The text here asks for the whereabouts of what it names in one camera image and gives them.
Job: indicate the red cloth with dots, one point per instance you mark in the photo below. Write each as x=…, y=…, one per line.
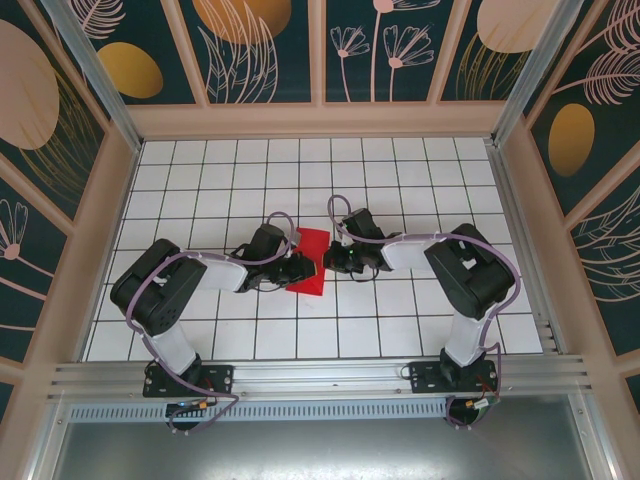
x=315, y=245

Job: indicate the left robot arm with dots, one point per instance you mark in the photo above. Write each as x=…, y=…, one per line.
x=155, y=285

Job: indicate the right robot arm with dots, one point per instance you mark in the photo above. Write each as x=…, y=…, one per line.
x=470, y=280

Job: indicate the grey sheet metal panel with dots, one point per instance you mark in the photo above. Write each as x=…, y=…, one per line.
x=320, y=450

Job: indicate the small circuit board with connector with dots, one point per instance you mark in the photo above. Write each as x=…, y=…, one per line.
x=482, y=404
x=195, y=406

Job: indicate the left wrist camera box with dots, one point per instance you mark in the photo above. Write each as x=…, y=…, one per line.
x=267, y=242

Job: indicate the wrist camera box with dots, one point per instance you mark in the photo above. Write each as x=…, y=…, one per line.
x=267, y=242
x=362, y=225

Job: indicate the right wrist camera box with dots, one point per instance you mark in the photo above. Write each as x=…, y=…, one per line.
x=362, y=225

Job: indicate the long aluminium mounting rail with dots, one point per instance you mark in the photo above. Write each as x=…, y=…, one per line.
x=320, y=375

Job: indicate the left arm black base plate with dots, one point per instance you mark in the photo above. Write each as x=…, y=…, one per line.
x=220, y=380

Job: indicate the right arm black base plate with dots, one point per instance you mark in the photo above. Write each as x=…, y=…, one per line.
x=425, y=382

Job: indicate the aluminium side rail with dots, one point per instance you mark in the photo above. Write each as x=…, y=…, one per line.
x=520, y=240

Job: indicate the wall panel with pink flowers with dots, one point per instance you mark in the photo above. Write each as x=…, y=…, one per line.
x=360, y=75

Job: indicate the wall panel with large leaves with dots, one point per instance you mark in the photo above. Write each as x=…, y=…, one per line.
x=250, y=60

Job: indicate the wall panel with pale circle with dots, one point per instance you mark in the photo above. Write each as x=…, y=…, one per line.
x=475, y=75

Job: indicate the wall panel with single flower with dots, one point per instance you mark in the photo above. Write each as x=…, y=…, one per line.
x=30, y=280

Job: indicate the wall panel with orange oval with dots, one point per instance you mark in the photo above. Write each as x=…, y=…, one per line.
x=170, y=50

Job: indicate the wall panel with outlined leaves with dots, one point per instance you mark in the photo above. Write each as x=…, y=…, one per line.
x=610, y=270

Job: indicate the aluminium corner post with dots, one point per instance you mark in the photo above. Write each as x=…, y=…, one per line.
x=530, y=70
x=100, y=85

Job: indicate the wall panel with feather print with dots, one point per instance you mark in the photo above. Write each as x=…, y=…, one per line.
x=600, y=125

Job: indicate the wall panel with gold lines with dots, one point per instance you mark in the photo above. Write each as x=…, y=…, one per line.
x=40, y=100

